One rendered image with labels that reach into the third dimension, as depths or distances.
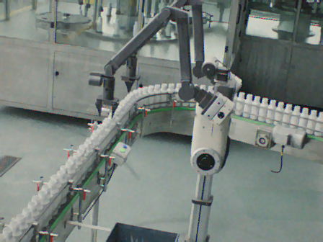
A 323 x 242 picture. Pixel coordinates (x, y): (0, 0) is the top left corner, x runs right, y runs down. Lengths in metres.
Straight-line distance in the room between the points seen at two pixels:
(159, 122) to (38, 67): 2.51
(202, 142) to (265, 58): 5.10
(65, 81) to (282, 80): 2.95
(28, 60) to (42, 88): 0.34
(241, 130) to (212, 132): 1.47
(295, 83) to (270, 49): 0.55
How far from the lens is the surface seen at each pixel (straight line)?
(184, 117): 4.73
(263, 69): 8.32
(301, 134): 4.42
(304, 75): 8.33
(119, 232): 3.14
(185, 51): 3.00
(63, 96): 6.86
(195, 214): 3.48
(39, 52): 6.83
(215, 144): 3.25
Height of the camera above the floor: 2.44
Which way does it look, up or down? 19 degrees down
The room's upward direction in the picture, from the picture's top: 6 degrees clockwise
